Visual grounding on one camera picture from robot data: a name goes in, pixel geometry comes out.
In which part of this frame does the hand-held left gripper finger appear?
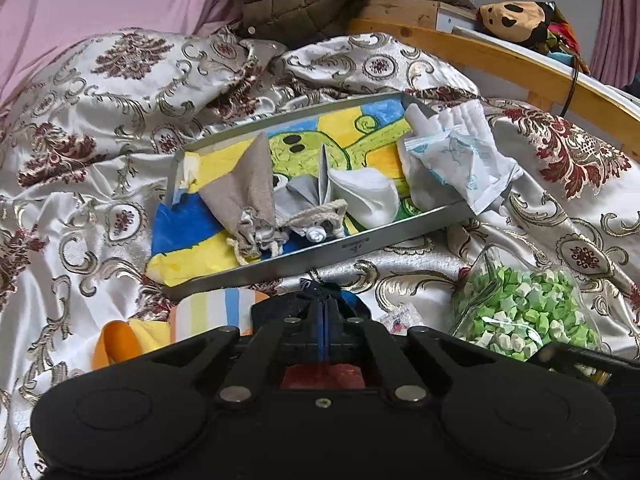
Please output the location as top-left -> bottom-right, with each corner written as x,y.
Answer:
142,301 -> 325,406
324,301 -> 496,403

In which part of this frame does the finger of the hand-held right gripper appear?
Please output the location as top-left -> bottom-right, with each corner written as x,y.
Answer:
527,341 -> 640,378

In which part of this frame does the black cloth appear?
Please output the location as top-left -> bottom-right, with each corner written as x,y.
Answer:
250,280 -> 373,341

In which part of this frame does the grey metal tray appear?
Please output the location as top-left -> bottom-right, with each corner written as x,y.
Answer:
162,91 -> 476,301

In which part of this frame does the grey cloth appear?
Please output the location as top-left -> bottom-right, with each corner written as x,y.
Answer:
272,142 -> 333,238

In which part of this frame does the white cloth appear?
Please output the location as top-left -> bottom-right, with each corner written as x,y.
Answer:
327,167 -> 401,231

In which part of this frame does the grey drawstring bag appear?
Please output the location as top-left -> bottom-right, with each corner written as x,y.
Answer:
197,132 -> 348,266

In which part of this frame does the red lidded container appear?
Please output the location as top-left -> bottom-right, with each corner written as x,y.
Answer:
280,362 -> 368,391

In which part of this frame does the bag of green paper stars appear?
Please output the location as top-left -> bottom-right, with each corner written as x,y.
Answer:
450,245 -> 603,376

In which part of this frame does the small red printed packet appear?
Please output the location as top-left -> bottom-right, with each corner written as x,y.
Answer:
377,305 -> 426,338

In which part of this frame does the striped yellow blue cloth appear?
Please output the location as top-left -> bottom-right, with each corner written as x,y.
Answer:
127,287 -> 273,348

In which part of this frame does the blue white plastic packet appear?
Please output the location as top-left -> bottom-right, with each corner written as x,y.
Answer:
415,127 -> 511,212
402,135 -> 443,157

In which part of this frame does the white plastic wrapped packet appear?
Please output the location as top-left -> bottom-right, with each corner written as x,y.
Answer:
397,100 -> 523,216

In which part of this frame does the floral satin bed cover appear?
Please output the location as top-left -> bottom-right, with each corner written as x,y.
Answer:
0,25 -> 640,480

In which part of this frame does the wooden box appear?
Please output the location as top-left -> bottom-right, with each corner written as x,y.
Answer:
357,0 -> 478,36

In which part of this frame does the pink curtain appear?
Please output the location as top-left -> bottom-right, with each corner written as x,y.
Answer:
590,0 -> 640,91

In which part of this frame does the white box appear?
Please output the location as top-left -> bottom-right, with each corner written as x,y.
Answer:
435,2 -> 501,38

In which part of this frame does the black and tan plush toy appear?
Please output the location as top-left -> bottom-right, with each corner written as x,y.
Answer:
475,0 -> 583,56

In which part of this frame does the black cable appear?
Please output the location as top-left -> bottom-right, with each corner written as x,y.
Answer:
560,52 -> 583,116

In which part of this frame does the wooden bed rail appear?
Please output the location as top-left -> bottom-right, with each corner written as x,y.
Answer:
347,17 -> 640,161

